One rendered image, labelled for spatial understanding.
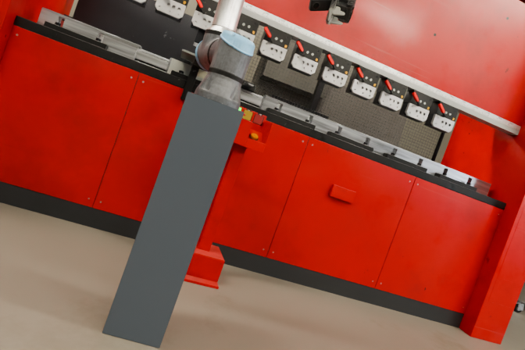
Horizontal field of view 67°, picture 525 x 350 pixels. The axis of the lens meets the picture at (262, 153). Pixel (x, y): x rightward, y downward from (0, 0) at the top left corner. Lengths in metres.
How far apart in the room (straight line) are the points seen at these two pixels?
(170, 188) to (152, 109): 0.95
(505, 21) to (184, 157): 2.42
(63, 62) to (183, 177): 1.14
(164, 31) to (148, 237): 1.80
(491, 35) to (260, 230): 1.93
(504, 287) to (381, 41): 1.74
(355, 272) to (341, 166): 0.66
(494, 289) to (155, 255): 2.28
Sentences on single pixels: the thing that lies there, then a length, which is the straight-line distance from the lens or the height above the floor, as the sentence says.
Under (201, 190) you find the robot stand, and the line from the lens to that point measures 1.23.
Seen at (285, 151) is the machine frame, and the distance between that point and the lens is 2.22.
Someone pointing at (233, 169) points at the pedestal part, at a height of 0.54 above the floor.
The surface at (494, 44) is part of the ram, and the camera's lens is 3.05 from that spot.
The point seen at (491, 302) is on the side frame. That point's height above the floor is 0.25.
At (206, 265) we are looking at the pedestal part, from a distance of 1.95.
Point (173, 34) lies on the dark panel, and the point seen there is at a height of 1.18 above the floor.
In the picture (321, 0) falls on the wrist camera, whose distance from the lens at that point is 1.61.
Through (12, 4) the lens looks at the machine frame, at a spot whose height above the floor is 0.91.
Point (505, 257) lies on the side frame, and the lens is 3.01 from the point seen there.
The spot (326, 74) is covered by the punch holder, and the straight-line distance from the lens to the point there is 2.41.
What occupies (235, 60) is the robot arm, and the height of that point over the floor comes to 0.92.
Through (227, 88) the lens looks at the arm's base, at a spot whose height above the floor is 0.83.
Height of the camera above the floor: 0.71
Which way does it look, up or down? 1 degrees down
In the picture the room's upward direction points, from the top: 20 degrees clockwise
